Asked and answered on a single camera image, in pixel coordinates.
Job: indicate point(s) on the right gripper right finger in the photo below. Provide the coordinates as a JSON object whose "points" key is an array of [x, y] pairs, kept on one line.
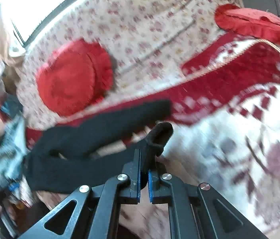
{"points": [[198, 211]]}

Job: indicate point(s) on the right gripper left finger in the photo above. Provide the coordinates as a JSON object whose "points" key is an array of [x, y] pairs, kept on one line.
{"points": [[92, 212]]}

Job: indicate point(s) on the black pants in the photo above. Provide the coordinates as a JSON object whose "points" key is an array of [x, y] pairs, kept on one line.
{"points": [[60, 160]]}

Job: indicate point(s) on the light blue fleece jacket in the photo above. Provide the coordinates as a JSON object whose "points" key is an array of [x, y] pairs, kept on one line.
{"points": [[13, 151]]}

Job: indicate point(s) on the red white plush blanket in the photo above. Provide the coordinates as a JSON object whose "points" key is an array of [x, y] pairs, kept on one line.
{"points": [[226, 122]]}

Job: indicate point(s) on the red heart pillow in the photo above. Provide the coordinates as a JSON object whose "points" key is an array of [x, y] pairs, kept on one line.
{"points": [[76, 75]]}

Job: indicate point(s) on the floral quilt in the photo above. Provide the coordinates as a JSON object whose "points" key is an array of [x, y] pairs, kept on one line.
{"points": [[148, 41]]}

